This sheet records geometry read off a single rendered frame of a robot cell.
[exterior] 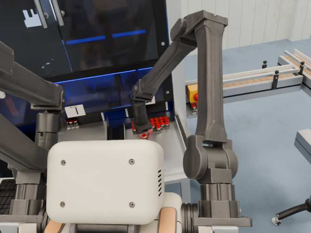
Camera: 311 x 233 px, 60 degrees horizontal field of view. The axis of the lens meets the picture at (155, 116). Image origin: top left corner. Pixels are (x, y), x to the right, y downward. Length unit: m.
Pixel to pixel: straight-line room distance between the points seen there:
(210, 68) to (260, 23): 3.94
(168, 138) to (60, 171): 0.81
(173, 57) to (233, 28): 3.58
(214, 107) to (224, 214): 0.23
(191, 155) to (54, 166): 0.29
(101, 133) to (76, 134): 0.13
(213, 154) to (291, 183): 1.76
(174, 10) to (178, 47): 0.36
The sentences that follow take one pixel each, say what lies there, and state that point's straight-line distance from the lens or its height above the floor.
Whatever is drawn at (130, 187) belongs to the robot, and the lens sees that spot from 0.48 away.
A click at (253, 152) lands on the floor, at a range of 2.52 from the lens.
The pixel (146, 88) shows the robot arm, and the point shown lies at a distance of 1.02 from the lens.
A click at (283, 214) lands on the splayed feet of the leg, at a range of 2.04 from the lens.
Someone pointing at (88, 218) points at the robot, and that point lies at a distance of 0.51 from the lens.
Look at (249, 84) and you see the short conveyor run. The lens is 1.57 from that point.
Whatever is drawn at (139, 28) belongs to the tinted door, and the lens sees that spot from 1.17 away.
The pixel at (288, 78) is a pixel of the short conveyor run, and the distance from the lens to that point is 1.66.
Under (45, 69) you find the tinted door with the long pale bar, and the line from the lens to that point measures 1.26.
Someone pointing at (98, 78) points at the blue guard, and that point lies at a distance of 1.24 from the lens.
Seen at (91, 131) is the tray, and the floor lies 0.88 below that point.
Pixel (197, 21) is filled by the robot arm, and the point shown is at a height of 1.49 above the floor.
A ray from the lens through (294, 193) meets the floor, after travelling 2.28.
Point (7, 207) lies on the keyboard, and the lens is 1.30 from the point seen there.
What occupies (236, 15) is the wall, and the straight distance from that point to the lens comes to 4.37.
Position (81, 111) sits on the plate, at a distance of 1.33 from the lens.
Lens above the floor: 1.70
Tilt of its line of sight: 35 degrees down
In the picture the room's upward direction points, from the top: 7 degrees counter-clockwise
